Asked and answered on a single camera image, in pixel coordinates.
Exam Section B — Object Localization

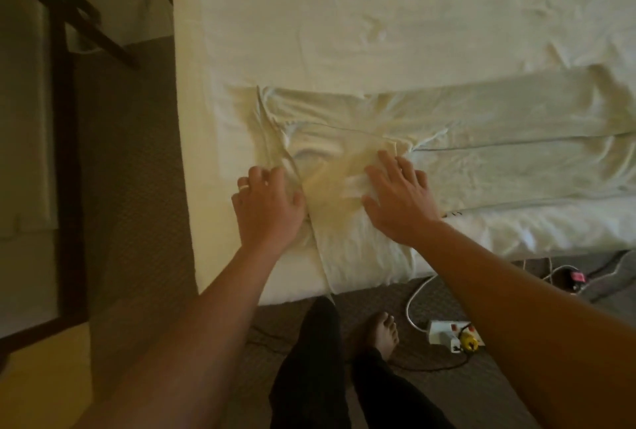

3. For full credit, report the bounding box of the white bed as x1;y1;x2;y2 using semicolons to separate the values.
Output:
171;0;636;308

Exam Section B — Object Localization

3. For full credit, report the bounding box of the person's left forearm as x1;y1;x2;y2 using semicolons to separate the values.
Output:
74;243;290;429

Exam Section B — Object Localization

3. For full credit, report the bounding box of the white power strip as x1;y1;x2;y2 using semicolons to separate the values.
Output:
427;318;486;354

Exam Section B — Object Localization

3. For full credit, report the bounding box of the thin white cord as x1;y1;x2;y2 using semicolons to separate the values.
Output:
403;250;636;330

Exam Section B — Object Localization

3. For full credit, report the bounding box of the white printed t-shirt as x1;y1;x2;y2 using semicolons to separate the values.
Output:
253;64;636;296

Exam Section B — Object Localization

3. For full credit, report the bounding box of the person's right leg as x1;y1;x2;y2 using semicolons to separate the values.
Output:
350;310;456;429

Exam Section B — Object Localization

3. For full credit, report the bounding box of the person's left hand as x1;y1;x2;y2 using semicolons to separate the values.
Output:
231;166;308;256

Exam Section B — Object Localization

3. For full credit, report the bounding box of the person's left leg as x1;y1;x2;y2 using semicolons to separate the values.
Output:
268;295;351;429

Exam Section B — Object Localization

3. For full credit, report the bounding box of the person's right hand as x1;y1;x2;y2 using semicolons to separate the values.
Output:
360;150;443;248

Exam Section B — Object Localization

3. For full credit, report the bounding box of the person's right forearm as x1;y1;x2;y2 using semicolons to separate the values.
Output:
412;223;636;429

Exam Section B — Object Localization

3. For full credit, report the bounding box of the person's leg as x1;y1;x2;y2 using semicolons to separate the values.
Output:
350;310;456;429
268;295;351;429

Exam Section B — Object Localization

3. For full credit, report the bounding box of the black round stool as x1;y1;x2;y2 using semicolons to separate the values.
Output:
0;0;175;72

